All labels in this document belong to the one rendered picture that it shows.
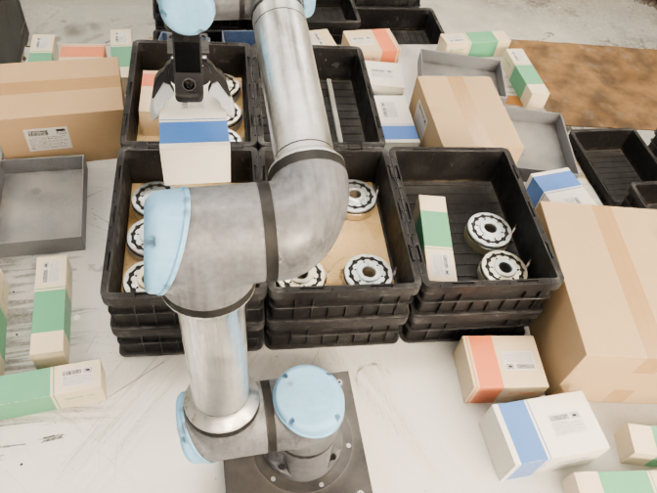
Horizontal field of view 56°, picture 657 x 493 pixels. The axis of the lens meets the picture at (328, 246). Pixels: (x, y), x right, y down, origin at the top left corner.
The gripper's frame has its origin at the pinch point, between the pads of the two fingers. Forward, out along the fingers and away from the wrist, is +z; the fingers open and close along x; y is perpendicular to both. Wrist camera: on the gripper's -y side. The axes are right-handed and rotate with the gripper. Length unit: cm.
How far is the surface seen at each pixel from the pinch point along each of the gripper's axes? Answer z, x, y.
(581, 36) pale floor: 109, -227, 198
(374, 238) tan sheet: 27.8, -38.0, -8.5
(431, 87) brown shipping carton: 24, -65, 41
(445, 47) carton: 36, -84, 77
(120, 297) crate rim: 17.9, 14.9, -26.0
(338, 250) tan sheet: 27.9, -29.1, -11.3
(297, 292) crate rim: 18.1, -16.8, -28.0
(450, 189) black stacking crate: 28, -60, 5
